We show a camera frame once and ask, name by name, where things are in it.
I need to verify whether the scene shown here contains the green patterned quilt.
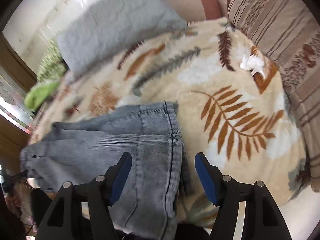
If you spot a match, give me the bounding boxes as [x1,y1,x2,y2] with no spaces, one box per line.
[24,38,67,112]

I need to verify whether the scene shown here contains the brown striped cushion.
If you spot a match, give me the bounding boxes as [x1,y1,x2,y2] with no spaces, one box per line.
[227,0,319,192]

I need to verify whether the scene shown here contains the beige leaf pattern blanket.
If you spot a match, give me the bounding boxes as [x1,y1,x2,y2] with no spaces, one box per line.
[30,18,306,228]

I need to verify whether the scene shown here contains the pink brown sofa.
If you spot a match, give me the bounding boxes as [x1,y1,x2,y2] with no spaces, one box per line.
[159,0,243,23]

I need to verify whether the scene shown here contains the white crumpled tissue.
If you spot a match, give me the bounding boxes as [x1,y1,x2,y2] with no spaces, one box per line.
[240,55,265,79]

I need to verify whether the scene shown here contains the grey quilted pillow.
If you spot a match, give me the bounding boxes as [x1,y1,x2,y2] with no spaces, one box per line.
[57,0,188,78]

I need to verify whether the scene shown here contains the grey denim pants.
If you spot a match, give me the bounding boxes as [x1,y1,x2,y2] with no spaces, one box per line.
[20,101,193,239]

